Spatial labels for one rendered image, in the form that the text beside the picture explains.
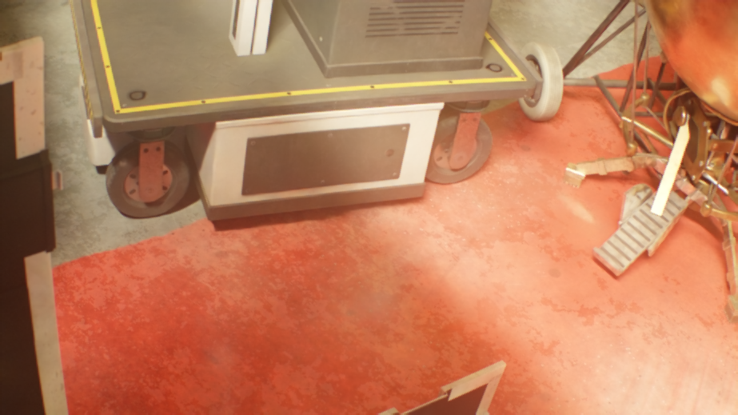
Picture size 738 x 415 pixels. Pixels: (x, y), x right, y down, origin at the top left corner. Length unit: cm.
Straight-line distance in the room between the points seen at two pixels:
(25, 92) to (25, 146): 6
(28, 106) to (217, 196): 117
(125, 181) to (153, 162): 8
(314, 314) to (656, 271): 79
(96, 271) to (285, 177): 43
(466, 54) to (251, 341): 72
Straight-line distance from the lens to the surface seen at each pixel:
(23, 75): 94
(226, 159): 204
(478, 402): 186
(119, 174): 211
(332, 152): 210
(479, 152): 237
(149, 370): 190
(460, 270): 219
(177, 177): 214
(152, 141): 203
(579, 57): 265
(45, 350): 118
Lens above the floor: 143
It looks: 39 degrees down
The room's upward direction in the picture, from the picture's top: 11 degrees clockwise
